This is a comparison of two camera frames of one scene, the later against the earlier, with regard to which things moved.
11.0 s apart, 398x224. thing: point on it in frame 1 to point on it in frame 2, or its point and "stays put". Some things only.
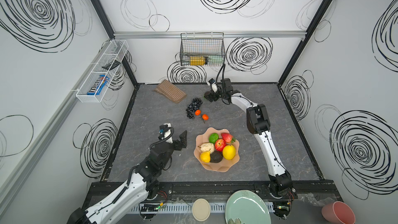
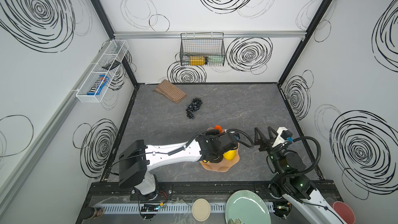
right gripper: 214,95 to 267,144
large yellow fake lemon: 229,152 stays put
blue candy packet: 96,88 stays put
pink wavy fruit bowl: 224,165 stays put
